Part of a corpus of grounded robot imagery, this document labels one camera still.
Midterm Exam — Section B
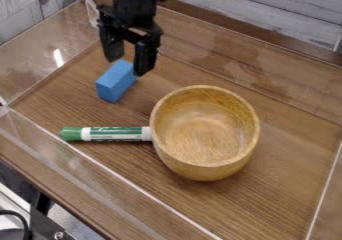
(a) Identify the clear acrylic tray wall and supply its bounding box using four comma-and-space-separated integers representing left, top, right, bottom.
0, 0, 342, 240

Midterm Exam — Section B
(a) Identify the green white marker pen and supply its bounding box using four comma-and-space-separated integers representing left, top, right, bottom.
61, 127, 153, 141

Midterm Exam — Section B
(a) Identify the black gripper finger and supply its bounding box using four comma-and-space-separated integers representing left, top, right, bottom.
98, 25, 126, 63
134, 41, 160, 76

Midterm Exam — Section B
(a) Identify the brown wooden bowl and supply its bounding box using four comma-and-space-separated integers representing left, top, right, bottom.
150, 85, 261, 182

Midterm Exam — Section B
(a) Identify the black cable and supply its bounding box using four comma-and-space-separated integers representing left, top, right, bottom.
0, 209, 33, 240

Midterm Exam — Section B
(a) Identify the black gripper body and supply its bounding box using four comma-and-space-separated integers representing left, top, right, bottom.
96, 0, 165, 48

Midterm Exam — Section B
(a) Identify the blue foam block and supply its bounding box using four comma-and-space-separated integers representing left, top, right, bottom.
96, 59, 138, 103

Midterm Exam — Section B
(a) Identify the black table leg bracket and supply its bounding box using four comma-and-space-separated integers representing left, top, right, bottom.
30, 193, 77, 240

